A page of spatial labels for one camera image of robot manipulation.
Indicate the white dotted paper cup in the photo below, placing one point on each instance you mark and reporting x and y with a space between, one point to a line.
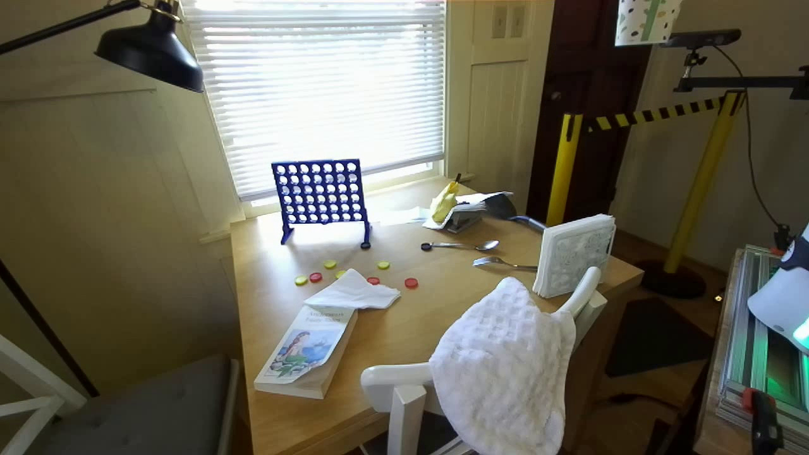
646 20

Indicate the yellow banana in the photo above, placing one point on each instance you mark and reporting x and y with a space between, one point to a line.
444 202

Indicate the red game disc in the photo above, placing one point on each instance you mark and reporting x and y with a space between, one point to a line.
410 284

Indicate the silver spoon near edge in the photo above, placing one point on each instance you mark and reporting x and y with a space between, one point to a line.
488 261

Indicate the silver spoon far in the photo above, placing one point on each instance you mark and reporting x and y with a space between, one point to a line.
427 245

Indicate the blue connect four grid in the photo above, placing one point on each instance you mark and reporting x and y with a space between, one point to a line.
321 192

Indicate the red disc left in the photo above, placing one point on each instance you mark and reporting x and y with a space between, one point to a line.
316 277

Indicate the white paper napkin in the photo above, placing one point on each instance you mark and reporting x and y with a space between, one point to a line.
355 292

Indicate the white wooden chair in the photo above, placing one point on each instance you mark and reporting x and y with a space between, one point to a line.
439 379

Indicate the white sponge block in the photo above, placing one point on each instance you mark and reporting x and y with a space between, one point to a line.
569 249

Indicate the children's picture book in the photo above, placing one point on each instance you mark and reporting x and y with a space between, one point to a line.
310 352

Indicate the white towel on chair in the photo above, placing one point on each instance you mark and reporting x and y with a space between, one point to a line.
502 369

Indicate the window blinds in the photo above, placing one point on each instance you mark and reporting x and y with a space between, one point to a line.
321 78

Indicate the black desk lamp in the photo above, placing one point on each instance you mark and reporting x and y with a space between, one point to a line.
149 49

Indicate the metal equipment cart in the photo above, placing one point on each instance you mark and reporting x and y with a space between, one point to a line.
752 356

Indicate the far white chair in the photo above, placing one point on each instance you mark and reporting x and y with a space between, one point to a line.
40 399

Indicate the yellow black barrier post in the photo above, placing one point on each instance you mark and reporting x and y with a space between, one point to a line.
564 168

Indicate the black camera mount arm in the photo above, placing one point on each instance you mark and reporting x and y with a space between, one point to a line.
719 39

